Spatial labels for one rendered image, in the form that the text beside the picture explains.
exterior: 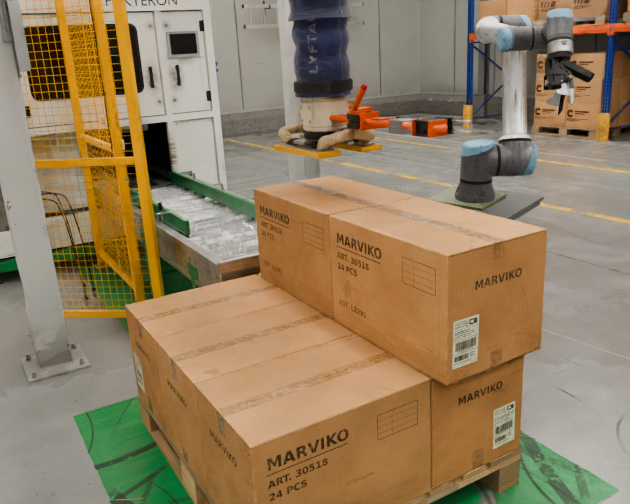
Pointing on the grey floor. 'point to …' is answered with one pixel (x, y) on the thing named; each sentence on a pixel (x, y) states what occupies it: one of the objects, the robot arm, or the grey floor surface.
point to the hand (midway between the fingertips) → (566, 110)
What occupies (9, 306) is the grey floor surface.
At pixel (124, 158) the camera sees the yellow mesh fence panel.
